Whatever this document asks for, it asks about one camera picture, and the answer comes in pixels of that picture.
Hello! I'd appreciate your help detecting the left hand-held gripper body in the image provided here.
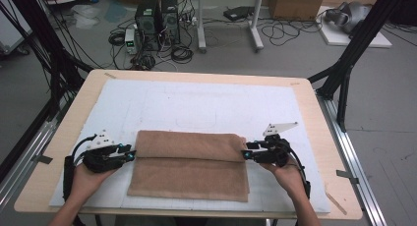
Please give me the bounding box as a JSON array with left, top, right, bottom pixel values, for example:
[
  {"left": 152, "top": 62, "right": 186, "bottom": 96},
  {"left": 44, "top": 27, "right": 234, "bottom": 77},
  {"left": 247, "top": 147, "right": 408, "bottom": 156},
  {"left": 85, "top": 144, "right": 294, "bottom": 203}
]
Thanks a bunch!
[{"left": 82, "top": 130, "right": 128, "bottom": 174}]

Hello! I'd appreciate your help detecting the small coiled black cable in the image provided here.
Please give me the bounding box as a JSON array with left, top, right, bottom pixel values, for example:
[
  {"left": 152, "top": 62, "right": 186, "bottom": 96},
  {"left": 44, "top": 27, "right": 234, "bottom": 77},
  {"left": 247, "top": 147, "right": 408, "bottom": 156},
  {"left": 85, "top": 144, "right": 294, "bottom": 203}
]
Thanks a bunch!
[{"left": 108, "top": 30, "right": 127, "bottom": 46}]

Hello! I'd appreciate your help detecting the white desk frame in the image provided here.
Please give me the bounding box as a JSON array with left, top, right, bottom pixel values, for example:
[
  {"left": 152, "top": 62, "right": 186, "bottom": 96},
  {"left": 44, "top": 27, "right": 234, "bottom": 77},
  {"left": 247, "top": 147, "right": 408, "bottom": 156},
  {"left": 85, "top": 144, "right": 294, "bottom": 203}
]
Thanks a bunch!
[{"left": 196, "top": 0, "right": 266, "bottom": 54}]

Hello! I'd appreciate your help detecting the black frame strut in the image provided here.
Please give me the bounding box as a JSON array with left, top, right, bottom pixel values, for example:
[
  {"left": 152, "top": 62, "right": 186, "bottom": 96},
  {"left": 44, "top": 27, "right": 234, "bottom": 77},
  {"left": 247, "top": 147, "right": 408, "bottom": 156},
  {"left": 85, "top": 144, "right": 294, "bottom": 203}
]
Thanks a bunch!
[{"left": 307, "top": 0, "right": 417, "bottom": 133}]

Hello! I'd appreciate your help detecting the tan towel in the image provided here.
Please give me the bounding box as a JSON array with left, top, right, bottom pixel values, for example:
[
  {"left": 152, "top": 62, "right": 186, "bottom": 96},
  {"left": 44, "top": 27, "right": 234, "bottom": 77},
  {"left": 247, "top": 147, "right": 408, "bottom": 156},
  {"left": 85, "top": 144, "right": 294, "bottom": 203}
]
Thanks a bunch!
[{"left": 127, "top": 130, "right": 251, "bottom": 203}]

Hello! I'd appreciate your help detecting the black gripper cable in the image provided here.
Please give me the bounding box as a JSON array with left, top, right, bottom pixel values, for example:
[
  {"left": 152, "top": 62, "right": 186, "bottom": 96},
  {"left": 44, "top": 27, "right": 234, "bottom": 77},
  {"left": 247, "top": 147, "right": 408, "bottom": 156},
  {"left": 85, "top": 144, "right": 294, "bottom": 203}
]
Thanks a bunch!
[
  {"left": 62, "top": 133, "right": 98, "bottom": 226},
  {"left": 281, "top": 143, "right": 312, "bottom": 201}
]

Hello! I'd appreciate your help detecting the black frame with cables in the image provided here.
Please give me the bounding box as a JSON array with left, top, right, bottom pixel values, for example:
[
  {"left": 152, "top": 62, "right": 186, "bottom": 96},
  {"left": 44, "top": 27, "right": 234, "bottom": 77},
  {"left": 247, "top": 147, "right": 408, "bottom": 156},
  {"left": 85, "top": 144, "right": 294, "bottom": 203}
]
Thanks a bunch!
[{"left": 0, "top": 0, "right": 94, "bottom": 185}]

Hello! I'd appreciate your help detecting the white grid mat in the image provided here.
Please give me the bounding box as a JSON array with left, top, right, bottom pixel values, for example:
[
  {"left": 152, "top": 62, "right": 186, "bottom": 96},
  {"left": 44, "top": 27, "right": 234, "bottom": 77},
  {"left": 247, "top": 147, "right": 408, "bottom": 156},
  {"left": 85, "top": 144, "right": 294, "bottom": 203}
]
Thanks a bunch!
[{"left": 48, "top": 79, "right": 331, "bottom": 214}]

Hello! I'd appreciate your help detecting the black flat device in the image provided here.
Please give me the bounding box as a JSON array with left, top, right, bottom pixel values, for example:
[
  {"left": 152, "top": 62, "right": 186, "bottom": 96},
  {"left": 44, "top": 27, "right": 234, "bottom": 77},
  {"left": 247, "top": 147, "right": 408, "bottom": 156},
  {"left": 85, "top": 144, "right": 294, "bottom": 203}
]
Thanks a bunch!
[{"left": 223, "top": 5, "right": 256, "bottom": 23}]

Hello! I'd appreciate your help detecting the person's left hand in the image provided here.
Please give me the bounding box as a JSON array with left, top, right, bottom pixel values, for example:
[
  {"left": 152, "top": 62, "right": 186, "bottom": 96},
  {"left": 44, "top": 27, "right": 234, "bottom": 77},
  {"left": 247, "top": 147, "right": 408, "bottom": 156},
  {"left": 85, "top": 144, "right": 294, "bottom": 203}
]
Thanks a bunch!
[{"left": 69, "top": 161, "right": 119, "bottom": 202}]

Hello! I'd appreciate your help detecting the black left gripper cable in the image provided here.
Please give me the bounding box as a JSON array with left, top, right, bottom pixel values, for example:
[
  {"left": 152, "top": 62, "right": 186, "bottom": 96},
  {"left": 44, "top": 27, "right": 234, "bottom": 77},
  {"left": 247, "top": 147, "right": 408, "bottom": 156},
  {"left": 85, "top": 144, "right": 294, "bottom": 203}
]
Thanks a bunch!
[{"left": 62, "top": 133, "right": 98, "bottom": 226}]

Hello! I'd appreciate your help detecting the thin wooden stick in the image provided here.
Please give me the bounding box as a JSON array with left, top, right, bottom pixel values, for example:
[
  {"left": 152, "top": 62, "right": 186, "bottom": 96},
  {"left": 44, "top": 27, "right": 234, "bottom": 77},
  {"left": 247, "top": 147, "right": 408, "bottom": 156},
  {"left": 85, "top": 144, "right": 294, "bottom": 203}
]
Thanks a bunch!
[{"left": 324, "top": 190, "right": 348, "bottom": 216}]

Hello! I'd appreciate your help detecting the large coiled black cable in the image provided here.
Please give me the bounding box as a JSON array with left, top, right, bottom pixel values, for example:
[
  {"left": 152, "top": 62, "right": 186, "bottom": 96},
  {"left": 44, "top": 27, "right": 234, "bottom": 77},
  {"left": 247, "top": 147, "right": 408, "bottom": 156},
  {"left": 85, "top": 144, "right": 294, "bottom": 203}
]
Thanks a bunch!
[{"left": 170, "top": 45, "right": 195, "bottom": 65}]

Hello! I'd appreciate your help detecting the person's dark clothing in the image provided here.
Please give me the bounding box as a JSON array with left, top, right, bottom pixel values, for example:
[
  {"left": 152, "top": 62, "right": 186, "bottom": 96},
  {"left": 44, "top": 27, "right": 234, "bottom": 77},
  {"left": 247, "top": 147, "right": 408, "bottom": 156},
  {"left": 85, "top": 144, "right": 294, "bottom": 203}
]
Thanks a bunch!
[{"left": 114, "top": 215, "right": 267, "bottom": 226}]

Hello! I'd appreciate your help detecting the grey tape strip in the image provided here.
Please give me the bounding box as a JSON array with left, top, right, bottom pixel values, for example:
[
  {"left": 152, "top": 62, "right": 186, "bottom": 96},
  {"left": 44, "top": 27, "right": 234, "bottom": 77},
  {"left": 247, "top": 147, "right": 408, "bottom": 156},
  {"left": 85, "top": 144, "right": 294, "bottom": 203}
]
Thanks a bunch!
[
  {"left": 32, "top": 153, "right": 54, "bottom": 165},
  {"left": 335, "top": 169, "right": 360, "bottom": 186}
]

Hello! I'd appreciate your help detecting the aluminium rail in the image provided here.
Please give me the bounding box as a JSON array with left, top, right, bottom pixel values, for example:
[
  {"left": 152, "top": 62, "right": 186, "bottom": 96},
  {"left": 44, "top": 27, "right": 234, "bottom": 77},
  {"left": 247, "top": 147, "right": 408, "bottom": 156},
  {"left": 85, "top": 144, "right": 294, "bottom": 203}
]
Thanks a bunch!
[
  {"left": 316, "top": 90, "right": 388, "bottom": 226},
  {"left": 0, "top": 119, "right": 62, "bottom": 211}
]

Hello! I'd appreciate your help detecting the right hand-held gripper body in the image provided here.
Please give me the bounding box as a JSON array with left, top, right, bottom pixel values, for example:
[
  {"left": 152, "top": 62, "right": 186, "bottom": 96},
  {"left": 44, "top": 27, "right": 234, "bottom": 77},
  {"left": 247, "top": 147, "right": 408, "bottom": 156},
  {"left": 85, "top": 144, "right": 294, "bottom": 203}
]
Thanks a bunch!
[{"left": 254, "top": 121, "right": 300, "bottom": 168}]

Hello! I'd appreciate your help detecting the narrow black computer tower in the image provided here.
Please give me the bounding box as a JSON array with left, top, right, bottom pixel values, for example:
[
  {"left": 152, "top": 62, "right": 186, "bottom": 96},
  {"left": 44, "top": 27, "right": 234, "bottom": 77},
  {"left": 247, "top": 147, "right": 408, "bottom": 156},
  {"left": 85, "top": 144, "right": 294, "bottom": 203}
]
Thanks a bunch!
[{"left": 160, "top": 0, "right": 182, "bottom": 45}]

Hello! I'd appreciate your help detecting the clear plastic sheet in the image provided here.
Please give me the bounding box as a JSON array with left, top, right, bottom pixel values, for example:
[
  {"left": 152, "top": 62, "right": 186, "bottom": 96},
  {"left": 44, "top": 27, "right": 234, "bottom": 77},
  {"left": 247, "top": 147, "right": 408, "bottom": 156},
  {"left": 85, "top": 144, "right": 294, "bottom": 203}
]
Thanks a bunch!
[{"left": 70, "top": 4, "right": 103, "bottom": 29}]

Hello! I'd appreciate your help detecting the grey padded object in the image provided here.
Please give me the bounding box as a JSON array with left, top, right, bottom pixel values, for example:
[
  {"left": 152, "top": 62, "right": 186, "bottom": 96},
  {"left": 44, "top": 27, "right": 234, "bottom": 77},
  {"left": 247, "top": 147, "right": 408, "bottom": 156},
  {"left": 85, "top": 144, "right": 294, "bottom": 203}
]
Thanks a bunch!
[{"left": 324, "top": 1, "right": 374, "bottom": 35}]

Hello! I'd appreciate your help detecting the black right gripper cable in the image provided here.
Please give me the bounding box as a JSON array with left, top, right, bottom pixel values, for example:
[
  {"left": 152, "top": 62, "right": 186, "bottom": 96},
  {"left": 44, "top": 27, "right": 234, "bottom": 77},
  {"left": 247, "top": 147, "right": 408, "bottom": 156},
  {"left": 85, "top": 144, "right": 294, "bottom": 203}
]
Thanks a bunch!
[{"left": 281, "top": 143, "right": 312, "bottom": 201}]

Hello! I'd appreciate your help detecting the tangle of floor cables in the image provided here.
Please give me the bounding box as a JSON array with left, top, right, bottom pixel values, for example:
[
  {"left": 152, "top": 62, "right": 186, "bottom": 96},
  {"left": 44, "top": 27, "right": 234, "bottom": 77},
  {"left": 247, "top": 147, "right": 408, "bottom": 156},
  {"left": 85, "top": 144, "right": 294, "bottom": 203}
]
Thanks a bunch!
[{"left": 130, "top": 53, "right": 157, "bottom": 72}]

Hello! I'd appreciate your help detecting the person's right hand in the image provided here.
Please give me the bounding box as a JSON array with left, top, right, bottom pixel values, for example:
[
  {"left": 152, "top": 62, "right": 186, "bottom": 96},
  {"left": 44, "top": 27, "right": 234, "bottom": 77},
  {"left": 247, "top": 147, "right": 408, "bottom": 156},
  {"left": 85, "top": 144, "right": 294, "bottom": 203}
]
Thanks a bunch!
[{"left": 260, "top": 158, "right": 308, "bottom": 201}]

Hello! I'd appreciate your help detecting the white floor board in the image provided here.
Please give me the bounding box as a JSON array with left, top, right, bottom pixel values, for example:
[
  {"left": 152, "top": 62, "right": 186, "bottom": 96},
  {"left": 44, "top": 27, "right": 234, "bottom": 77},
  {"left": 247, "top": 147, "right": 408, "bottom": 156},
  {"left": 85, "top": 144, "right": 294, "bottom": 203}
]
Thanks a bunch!
[{"left": 316, "top": 5, "right": 393, "bottom": 49}]

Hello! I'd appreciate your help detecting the wide black computer tower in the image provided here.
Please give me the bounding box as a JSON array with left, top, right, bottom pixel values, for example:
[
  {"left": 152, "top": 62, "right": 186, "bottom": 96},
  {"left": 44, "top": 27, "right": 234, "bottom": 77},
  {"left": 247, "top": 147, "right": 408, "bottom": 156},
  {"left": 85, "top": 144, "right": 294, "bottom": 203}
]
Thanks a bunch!
[{"left": 135, "top": 0, "right": 163, "bottom": 52}]

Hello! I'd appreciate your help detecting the white cart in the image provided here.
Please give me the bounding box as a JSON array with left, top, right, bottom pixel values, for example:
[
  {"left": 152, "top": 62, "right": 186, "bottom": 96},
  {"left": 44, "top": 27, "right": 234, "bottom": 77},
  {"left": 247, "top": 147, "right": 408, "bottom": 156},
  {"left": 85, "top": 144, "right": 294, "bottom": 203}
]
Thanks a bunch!
[{"left": 0, "top": 3, "right": 32, "bottom": 55}]

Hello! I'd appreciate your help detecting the large cardboard box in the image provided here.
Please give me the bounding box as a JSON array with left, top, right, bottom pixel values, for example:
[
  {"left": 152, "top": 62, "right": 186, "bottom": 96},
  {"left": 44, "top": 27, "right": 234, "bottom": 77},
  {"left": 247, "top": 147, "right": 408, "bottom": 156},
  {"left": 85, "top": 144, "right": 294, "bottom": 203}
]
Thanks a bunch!
[{"left": 268, "top": 0, "right": 328, "bottom": 22}]

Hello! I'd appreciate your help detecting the white bench power supply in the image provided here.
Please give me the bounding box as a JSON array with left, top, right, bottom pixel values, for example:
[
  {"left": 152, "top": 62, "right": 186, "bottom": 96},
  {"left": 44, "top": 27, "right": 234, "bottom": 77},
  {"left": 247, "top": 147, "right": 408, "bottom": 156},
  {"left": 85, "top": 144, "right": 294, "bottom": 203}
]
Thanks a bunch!
[{"left": 124, "top": 28, "right": 139, "bottom": 56}]

